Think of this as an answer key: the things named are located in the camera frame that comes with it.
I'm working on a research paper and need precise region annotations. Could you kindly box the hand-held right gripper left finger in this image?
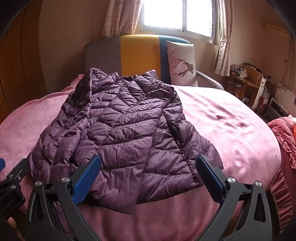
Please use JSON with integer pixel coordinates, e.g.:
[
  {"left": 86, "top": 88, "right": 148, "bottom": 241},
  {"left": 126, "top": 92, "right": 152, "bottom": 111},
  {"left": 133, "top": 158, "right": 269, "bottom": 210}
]
[{"left": 27, "top": 155, "right": 102, "bottom": 241}]

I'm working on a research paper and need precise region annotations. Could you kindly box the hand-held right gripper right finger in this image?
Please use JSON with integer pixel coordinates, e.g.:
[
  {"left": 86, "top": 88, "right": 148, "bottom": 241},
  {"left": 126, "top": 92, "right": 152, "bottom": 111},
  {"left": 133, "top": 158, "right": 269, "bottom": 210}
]
[{"left": 195, "top": 154, "right": 271, "bottom": 241}]

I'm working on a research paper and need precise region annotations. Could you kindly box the purple quilted puffer jacket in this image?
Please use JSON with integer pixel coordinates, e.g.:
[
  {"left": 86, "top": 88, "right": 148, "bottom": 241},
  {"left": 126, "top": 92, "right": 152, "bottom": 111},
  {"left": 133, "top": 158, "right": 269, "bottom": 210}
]
[{"left": 27, "top": 68, "right": 223, "bottom": 215}]

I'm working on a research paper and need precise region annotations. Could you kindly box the pink dotted bedspread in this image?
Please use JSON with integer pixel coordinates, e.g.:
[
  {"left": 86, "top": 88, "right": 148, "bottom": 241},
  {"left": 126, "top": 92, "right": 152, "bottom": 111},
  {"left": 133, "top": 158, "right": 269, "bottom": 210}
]
[{"left": 0, "top": 74, "right": 284, "bottom": 241}]

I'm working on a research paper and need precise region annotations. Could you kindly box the pink ruffled bed skirt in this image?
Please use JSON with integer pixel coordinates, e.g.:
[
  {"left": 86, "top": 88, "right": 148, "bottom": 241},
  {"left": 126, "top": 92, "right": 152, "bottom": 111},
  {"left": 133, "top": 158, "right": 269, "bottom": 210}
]
[{"left": 270, "top": 169, "right": 294, "bottom": 235}]

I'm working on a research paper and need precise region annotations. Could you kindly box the coral ruffled blanket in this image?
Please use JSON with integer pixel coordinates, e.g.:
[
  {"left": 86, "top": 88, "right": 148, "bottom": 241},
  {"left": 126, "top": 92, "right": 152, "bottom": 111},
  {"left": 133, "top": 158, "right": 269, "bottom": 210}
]
[{"left": 267, "top": 113, "right": 296, "bottom": 168}]

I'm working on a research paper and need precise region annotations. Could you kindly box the red bag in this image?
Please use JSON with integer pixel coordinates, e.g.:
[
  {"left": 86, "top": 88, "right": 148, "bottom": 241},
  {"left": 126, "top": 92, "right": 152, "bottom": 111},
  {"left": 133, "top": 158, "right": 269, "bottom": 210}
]
[{"left": 257, "top": 95, "right": 270, "bottom": 114}]

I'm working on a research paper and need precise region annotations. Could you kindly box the white storage unit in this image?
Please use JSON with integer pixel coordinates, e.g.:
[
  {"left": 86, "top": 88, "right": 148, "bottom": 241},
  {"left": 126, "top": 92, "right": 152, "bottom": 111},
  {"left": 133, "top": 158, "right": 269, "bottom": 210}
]
[{"left": 265, "top": 97, "right": 290, "bottom": 119}]

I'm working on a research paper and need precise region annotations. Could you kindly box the wooden wardrobe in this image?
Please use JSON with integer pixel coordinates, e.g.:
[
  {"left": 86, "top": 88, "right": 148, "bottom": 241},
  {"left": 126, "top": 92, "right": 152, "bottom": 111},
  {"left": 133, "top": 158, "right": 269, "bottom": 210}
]
[{"left": 0, "top": 0, "right": 48, "bottom": 121}]

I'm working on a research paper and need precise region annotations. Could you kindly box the white cardboard box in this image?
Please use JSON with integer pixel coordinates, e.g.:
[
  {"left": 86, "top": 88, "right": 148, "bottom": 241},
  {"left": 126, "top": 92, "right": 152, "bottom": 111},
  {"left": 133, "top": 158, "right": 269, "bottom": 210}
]
[{"left": 253, "top": 77, "right": 270, "bottom": 109}]

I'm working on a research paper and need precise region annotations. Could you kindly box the cluttered wooden desk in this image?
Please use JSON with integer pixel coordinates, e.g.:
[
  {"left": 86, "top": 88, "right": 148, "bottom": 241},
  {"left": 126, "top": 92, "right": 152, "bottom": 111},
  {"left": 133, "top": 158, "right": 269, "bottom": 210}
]
[{"left": 229, "top": 63, "right": 264, "bottom": 109}]

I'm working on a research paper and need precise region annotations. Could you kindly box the pink patterned curtain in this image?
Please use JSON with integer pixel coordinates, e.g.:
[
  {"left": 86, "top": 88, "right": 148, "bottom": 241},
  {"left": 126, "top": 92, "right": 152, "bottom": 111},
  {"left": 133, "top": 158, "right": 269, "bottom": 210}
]
[
  {"left": 102, "top": 0, "right": 144, "bottom": 37},
  {"left": 215, "top": 0, "right": 234, "bottom": 76}
]

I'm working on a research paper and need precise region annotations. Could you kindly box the white deer print pillow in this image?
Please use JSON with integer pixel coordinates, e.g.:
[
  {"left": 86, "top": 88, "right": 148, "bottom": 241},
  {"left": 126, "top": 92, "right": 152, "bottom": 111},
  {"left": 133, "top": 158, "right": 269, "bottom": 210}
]
[{"left": 166, "top": 40, "right": 199, "bottom": 87}]

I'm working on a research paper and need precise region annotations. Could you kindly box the grey yellow blue headboard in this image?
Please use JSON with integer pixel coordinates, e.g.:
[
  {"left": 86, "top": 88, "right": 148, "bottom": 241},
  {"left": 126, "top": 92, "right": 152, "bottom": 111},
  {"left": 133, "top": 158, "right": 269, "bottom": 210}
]
[{"left": 84, "top": 34, "right": 193, "bottom": 85}]

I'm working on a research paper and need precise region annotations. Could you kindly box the white air conditioner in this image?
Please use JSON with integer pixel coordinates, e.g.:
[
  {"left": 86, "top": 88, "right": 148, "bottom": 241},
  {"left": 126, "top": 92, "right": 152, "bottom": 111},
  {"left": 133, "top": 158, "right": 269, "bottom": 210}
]
[{"left": 264, "top": 21, "right": 290, "bottom": 36}]

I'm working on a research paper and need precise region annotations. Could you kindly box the white framed window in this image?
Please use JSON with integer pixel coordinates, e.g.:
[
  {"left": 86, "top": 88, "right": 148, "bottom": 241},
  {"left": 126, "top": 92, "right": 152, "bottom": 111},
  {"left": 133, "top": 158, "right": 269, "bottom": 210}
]
[{"left": 139, "top": 0, "right": 219, "bottom": 43}]

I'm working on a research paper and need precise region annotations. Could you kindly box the grey bed side rail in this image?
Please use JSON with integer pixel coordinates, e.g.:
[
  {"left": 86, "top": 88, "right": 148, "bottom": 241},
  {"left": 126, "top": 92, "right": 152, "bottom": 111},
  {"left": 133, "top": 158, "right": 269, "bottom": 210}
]
[{"left": 196, "top": 71, "right": 225, "bottom": 91}]

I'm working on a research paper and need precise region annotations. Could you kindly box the thin wall cable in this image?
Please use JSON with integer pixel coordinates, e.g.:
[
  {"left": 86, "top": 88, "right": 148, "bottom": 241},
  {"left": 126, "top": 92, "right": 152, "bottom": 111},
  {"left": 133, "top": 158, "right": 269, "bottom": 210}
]
[{"left": 283, "top": 38, "right": 292, "bottom": 87}]

